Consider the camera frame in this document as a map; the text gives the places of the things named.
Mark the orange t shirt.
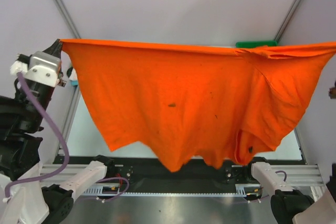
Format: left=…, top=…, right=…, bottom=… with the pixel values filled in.
left=62, top=39, right=335, bottom=172

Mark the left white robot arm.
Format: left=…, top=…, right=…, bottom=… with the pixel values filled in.
left=1, top=40, right=116, bottom=223

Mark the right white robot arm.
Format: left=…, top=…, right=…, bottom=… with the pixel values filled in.
left=242, top=162, right=335, bottom=223

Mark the folded white t shirt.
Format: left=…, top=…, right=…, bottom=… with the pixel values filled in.
left=66, top=67, right=78, bottom=81

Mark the folded light blue t shirt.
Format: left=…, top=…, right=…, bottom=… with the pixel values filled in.
left=70, top=81, right=78, bottom=87

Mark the green plastic bin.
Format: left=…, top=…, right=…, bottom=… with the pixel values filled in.
left=235, top=40, right=278, bottom=48

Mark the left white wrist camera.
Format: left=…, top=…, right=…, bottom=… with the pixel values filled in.
left=10, top=51, right=61, bottom=88

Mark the left aluminium side rail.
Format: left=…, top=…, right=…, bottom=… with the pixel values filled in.
left=61, top=86, right=80, bottom=143

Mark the left aluminium corner post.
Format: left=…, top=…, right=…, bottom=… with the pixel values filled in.
left=53, top=0, right=81, bottom=39

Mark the aluminium corner post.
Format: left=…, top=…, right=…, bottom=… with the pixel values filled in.
left=274, top=0, right=303, bottom=43
left=53, top=0, right=81, bottom=39

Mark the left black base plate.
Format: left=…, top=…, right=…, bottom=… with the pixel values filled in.
left=105, top=163, right=133, bottom=180

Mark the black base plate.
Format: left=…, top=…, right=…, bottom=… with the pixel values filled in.
left=225, top=165, right=259, bottom=184
left=105, top=163, right=133, bottom=180

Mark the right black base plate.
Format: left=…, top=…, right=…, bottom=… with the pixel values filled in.
left=225, top=165, right=259, bottom=184

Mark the white slotted cable duct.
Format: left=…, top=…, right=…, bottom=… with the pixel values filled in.
left=82, top=184, right=262, bottom=197

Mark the right aluminium corner post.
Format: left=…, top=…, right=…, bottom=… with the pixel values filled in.
left=274, top=0, right=303, bottom=43

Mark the aluminium front rail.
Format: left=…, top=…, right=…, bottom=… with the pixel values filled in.
left=36, top=164, right=325, bottom=186

